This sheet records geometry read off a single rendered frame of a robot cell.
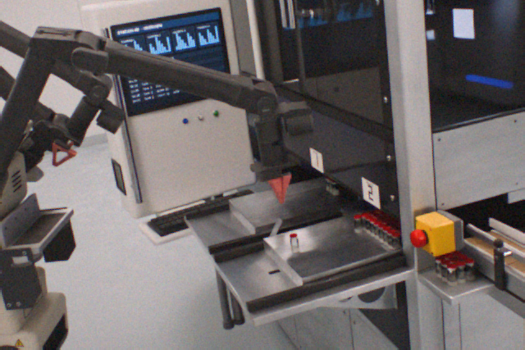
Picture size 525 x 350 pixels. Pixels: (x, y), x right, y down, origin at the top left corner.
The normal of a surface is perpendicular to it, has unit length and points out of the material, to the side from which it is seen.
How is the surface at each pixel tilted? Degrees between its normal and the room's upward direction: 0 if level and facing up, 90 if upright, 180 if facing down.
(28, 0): 90
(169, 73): 99
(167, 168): 90
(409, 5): 90
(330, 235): 0
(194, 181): 90
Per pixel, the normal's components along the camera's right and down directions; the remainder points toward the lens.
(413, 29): 0.33, 0.23
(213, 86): 0.15, 0.42
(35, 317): 0.00, -0.95
